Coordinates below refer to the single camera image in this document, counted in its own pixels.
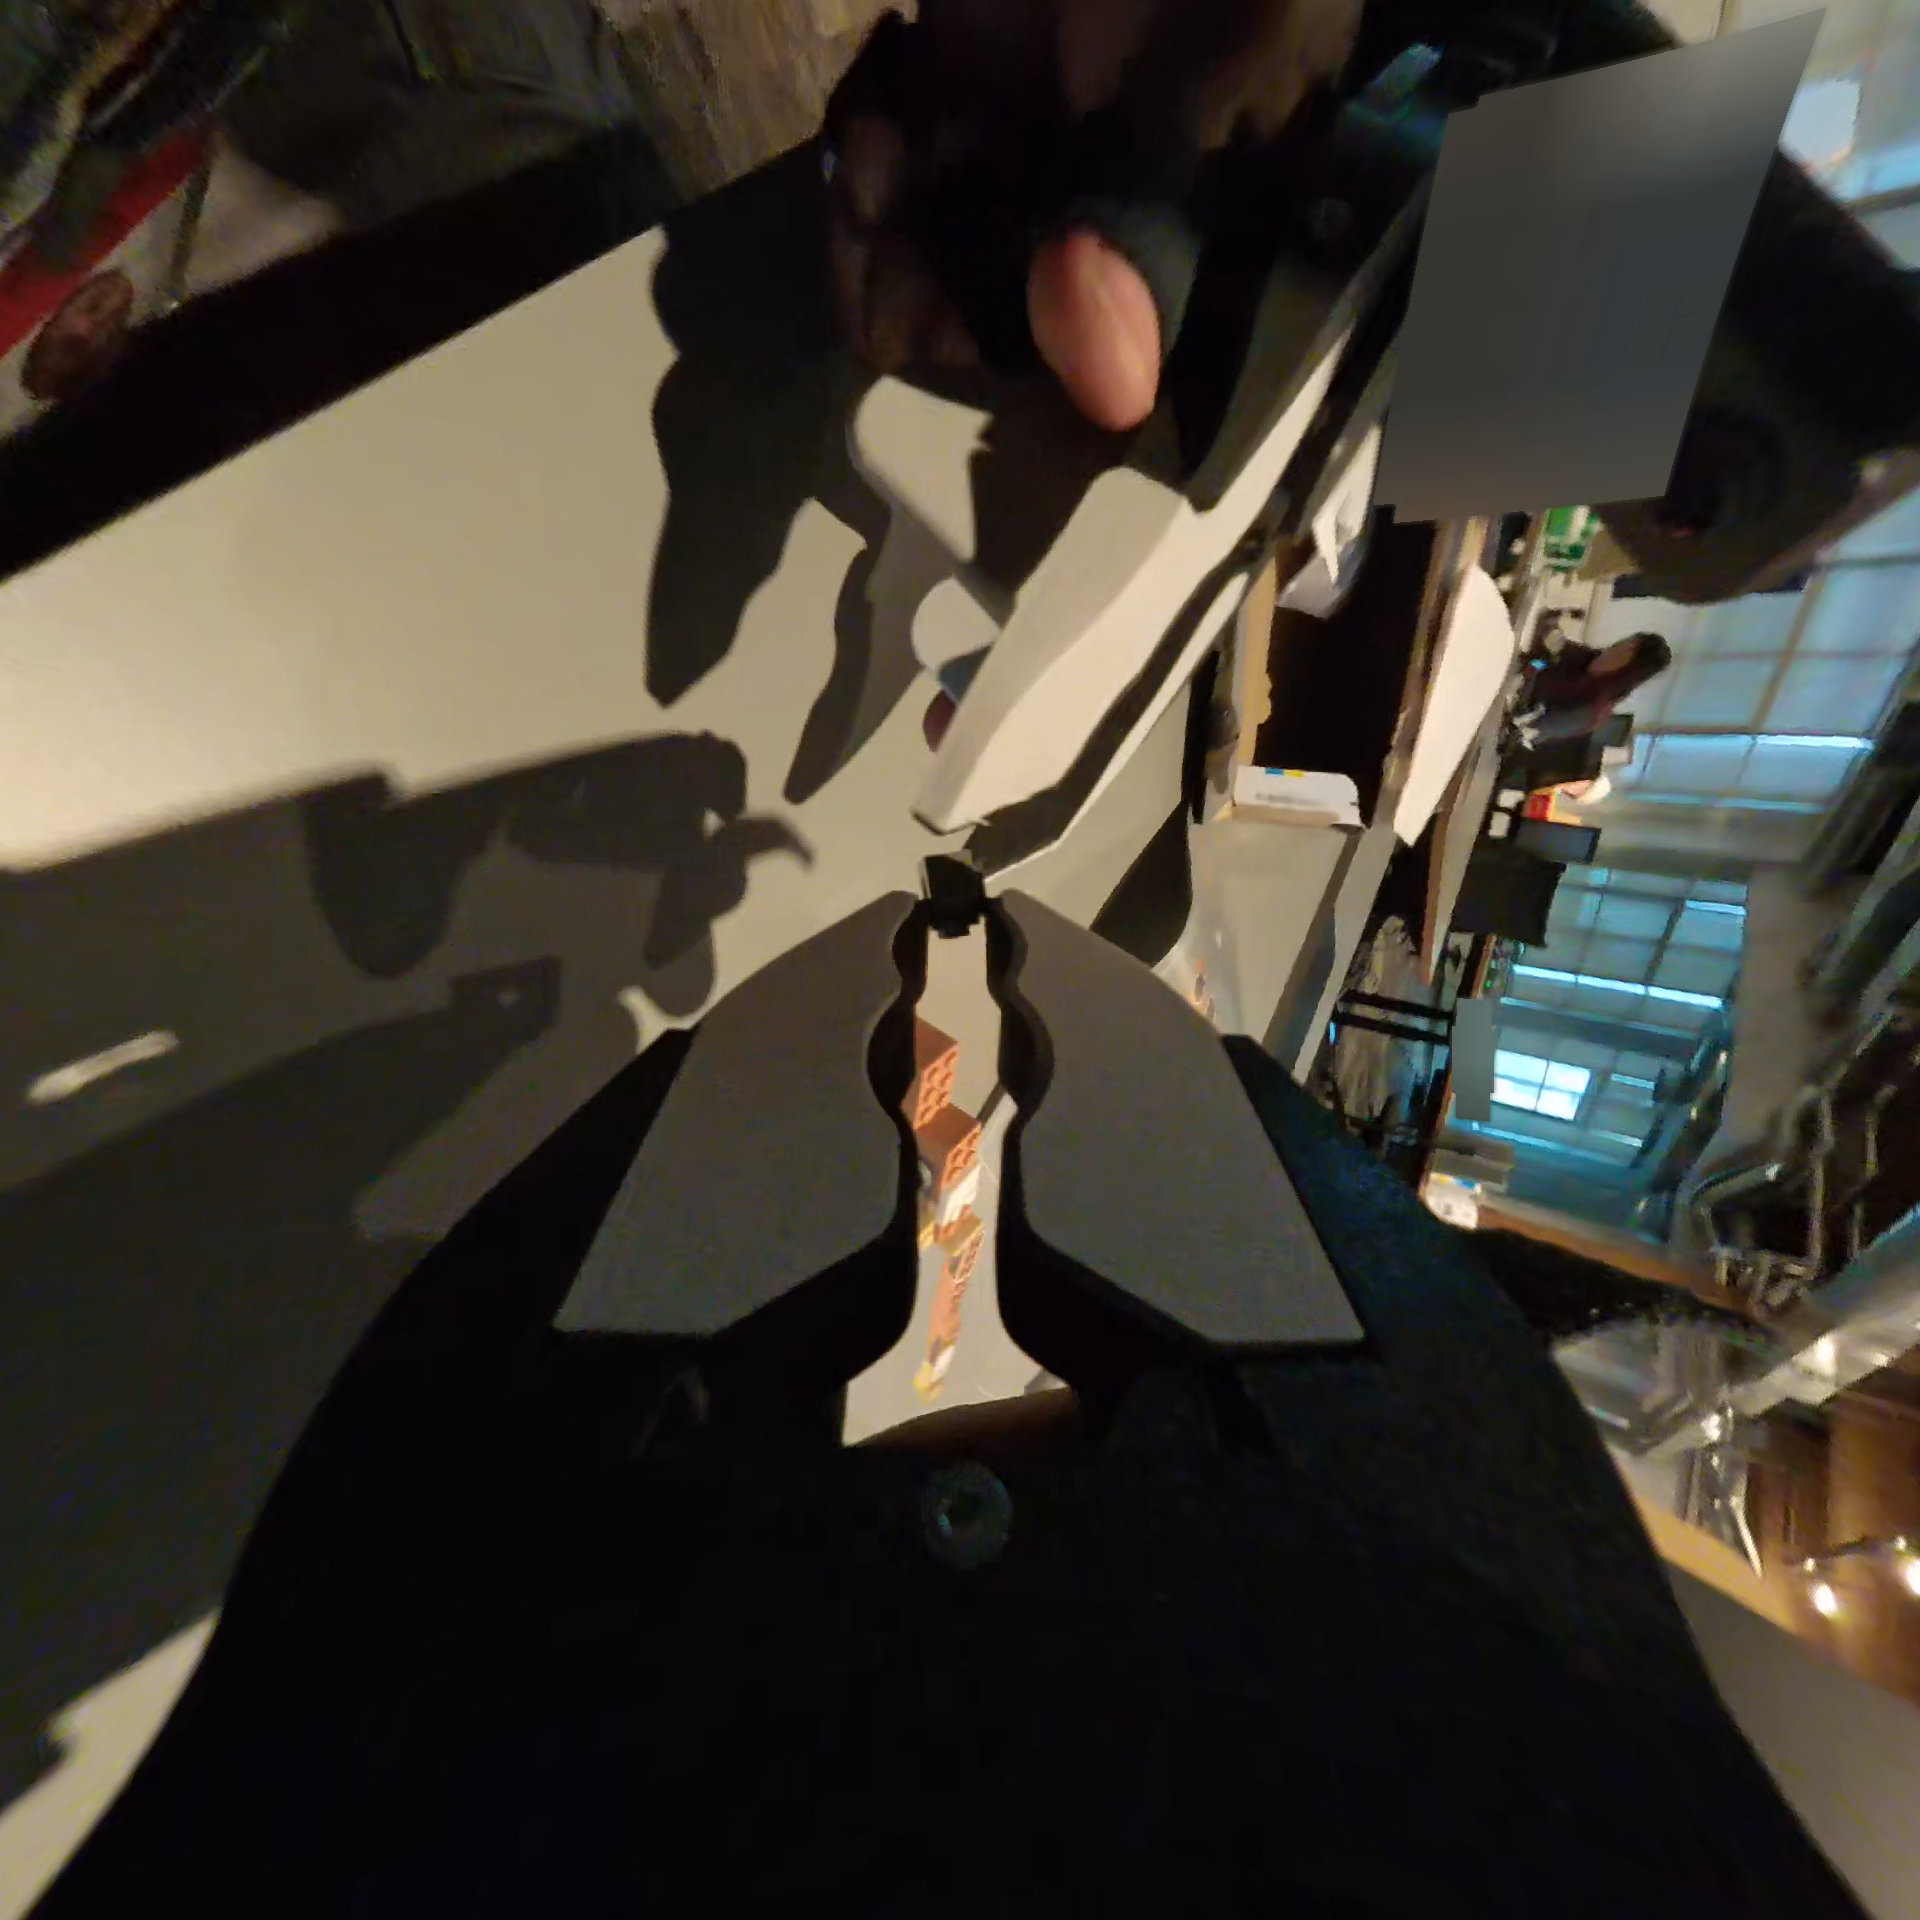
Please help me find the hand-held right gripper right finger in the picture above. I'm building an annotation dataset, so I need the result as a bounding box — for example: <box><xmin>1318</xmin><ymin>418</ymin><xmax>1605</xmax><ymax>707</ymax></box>
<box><xmin>997</xmin><ymin>887</ymin><xmax>1368</xmax><ymax>1396</ymax></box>

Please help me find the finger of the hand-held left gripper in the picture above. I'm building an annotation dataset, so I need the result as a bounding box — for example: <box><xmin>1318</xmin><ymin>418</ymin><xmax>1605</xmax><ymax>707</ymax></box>
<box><xmin>912</xmin><ymin>462</ymin><xmax>1327</xmax><ymax>838</ymax></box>

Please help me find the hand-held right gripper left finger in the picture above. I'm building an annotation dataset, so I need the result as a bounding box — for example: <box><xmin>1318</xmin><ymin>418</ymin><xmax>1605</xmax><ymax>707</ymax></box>
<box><xmin>548</xmin><ymin>892</ymin><xmax>923</xmax><ymax>1386</ymax></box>

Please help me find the brown toy brick model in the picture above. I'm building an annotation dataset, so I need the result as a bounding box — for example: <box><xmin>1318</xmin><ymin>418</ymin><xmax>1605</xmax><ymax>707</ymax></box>
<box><xmin>906</xmin><ymin>1017</ymin><xmax>994</xmax><ymax>1401</ymax></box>

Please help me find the grey desk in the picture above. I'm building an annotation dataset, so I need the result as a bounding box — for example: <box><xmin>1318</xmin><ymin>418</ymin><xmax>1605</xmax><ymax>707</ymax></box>
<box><xmin>0</xmin><ymin>211</ymin><xmax>1403</xmax><ymax>1802</ymax></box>

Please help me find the person's left hand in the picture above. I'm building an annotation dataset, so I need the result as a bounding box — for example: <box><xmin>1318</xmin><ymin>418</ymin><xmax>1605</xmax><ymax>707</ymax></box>
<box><xmin>815</xmin><ymin>0</ymin><xmax>1360</xmax><ymax>437</ymax></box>

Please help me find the white cardboard box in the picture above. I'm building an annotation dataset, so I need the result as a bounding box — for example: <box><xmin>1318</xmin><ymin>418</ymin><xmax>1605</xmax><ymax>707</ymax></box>
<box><xmin>1228</xmin><ymin>762</ymin><xmax>1366</xmax><ymax>829</ymax></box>

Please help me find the silver ventilation duct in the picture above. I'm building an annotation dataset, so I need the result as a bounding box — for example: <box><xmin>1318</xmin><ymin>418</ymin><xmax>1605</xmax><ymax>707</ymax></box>
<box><xmin>1695</xmin><ymin>809</ymin><xmax>1920</xmax><ymax>1354</ymax></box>

